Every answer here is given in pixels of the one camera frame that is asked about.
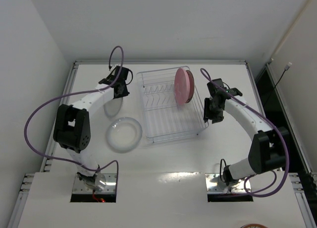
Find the green rimmed white plate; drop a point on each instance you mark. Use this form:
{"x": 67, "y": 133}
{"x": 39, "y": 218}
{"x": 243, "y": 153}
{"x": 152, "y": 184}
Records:
{"x": 192, "y": 85}

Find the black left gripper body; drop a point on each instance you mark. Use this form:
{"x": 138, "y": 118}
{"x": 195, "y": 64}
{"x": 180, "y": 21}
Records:
{"x": 121, "y": 89}

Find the orange rimmed round object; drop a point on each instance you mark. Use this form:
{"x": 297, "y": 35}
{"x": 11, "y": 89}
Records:
{"x": 253, "y": 225}

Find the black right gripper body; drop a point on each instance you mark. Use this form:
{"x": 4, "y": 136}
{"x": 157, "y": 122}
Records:
{"x": 212, "y": 111}

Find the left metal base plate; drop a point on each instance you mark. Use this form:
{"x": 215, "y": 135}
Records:
{"x": 109, "y": 182}

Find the metal base plate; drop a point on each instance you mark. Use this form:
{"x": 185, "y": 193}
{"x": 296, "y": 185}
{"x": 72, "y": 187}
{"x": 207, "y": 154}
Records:
{"x": 215, "y": 186}
{"x": 109, "y": 182}

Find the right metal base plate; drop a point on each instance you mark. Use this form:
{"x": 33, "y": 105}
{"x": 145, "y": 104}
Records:
{"x": 215, "y": 186}

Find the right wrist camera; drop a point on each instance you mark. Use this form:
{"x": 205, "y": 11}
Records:
{"x": 214, "y": 86}

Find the blue rimmed glass plate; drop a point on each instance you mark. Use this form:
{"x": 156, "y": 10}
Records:
{"x": 124, "y": 134}
{"x": 113, "y": 107}

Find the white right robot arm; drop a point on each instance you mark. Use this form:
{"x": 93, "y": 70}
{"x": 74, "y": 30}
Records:
{"x": 269, "y": 144}

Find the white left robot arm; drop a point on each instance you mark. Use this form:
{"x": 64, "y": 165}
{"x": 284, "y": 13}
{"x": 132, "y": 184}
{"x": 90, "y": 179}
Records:
{"x": 72, "y": 125}

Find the pink plastic plate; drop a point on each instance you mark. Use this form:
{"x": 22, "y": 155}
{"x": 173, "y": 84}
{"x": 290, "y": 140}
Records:
{"x": 181, "y": 86}

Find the white wire dish rack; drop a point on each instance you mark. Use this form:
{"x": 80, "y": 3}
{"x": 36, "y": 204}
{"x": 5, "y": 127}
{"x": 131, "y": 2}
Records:
{"x": 164, "y": 119}

